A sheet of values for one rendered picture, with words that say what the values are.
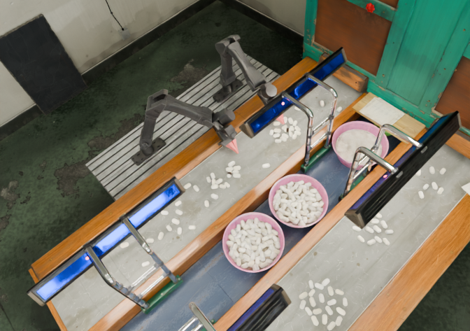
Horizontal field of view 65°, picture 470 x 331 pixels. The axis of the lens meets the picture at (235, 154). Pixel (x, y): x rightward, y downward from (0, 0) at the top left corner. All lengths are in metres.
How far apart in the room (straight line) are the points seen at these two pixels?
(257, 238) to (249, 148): 0.49
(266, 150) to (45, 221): 1.75
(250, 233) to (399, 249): 0.62
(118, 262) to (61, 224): 1.20
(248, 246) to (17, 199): 2.04
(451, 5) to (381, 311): 1.17
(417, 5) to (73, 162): 2.54
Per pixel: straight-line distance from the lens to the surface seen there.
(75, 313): 1.78
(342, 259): 1.65
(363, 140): 1.95
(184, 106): 1.73
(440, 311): 2.50
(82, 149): 3.19
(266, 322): 1.23
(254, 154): 1.86
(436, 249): 1.74
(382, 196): 1.39
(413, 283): 1.66
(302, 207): 1.72
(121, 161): 2.10
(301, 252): 1.61
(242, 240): 1.66
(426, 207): 1.83
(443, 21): 1.73
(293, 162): 1.81
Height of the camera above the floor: 2.29
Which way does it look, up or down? 56 degrees down
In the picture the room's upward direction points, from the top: 11 degrees counter-clockwise
